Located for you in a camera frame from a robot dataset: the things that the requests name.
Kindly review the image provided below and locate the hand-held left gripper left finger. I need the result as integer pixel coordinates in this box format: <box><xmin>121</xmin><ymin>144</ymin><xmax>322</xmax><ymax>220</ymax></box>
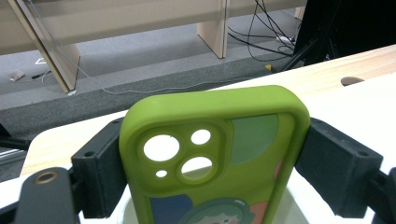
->
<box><xmin>70</xmin><ymin>117</ymin><xmax>129</xmax><ymax>219</ymax></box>

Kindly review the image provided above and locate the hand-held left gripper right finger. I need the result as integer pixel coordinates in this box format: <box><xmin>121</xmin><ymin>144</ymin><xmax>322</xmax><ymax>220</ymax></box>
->
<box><xmin>294</xmin><ymin>117</ymin><xmax>384</xmax><ymax>218</ymax></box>

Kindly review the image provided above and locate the green cartoon phone case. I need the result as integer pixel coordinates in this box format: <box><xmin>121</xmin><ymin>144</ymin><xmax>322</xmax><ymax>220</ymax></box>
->
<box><xmin>119</xmin><ymin>84</ymin><xmax>312</xmax><ymax>224</ymax></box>

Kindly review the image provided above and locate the white table sheet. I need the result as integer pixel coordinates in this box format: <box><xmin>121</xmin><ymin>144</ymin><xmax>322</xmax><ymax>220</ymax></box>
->
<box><xmin>0</xmin><ymin>72</ymin><xmax>396</xmax><ymax>224</ymax></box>

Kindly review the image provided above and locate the black tripod stand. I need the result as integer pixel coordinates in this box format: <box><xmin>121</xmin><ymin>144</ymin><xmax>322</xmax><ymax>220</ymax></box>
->
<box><xmin>279</xmin><ymin>31</ymin><xmax>337</xmax><ymax>73</ymax></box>
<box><xmin>0</xmin><ymin>122</ymin><xmax>32</xmax><ymax>152</ymax></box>

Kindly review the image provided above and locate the small white floor object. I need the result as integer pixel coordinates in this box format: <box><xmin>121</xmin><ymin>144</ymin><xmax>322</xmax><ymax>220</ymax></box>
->
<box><xmin>8</xmin><ymin>69</ymin><xmax>26</xmax><ymax>82</ymax></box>

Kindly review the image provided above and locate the black curtain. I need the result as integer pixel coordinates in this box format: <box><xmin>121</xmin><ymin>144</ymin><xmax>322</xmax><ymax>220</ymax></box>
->
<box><xmin>293</xmin><ymin>0</ymin><xmax>396</xmax><ymax>63</ymax></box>

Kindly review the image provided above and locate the beige wooden shelf unit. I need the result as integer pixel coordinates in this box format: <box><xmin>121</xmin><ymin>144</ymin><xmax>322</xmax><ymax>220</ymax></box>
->
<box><xmin>0</xmin><ymin>0</ymin><xmax>307</xmax><ymax>94</ymax></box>

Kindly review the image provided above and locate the metal floor rail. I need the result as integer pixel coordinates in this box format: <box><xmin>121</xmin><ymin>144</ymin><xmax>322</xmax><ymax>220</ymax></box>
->
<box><xmin>0</xmin><ymin>148</ymin><xmax>30</xmax><ymax>166</ymax></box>

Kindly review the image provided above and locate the thin white floor cable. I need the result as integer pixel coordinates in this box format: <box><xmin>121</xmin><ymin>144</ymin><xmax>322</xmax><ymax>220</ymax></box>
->
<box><xmin>74</xmin><ymin>55</ymin><xmax>250</xmax><ymax>95</ymax></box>

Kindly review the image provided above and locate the bundle of black floor cables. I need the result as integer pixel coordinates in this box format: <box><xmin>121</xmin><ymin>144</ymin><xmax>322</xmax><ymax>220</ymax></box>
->
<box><xmin>227</xmin><ymin>0</ymin><xmax>300</xmax><ymax>63</ymax></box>

